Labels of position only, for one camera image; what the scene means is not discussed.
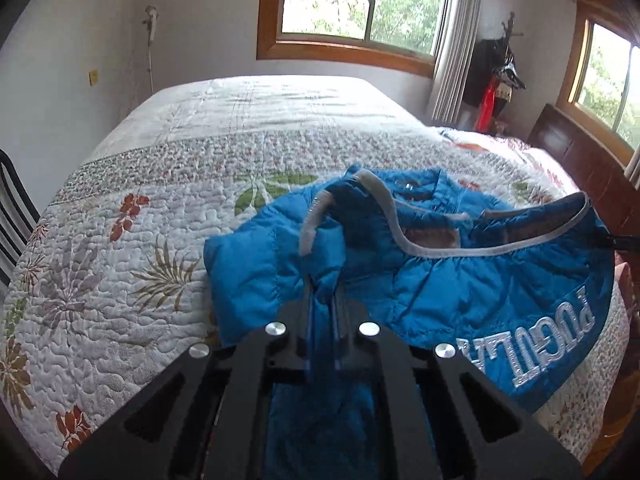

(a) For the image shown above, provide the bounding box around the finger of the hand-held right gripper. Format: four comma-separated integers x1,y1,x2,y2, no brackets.
600,232,640,254

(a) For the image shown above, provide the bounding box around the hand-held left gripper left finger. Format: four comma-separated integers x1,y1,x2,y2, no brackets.
59,285,321,480

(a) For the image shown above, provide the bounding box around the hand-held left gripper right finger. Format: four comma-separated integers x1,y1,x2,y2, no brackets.
327,285,583,480

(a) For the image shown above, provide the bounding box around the blue puffer jacket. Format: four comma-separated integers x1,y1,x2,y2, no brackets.
204,162,617,480

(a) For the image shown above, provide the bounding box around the black clothes hanger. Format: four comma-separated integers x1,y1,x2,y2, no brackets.
492,55,526,88

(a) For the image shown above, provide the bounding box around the dark wooden headboard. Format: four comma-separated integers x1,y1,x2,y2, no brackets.
527,104,640,241

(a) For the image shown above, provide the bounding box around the pink floral blanket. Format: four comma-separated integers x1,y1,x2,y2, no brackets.
437,127,640,321

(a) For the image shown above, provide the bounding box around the floral quilted bed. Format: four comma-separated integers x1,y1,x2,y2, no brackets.
0,76,631,476

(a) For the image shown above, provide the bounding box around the small wooden framed window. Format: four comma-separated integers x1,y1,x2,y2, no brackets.
557,0,640,151

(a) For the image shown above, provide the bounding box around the red hanging item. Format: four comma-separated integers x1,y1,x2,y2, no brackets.
474,82,498,133

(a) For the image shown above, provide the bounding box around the black hanging garment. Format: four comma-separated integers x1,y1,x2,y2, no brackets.
465,39,506,108

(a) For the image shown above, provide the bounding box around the white pleated curtain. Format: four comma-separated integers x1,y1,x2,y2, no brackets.
427,0,483,126

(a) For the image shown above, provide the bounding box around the black metal chair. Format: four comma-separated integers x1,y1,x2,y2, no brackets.
0,149,41,286

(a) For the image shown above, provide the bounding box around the large wooden framed window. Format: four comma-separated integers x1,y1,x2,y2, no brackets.
257,0,456,78

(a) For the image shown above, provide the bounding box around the white wall device with cable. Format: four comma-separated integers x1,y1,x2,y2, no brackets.
141,5,161,93

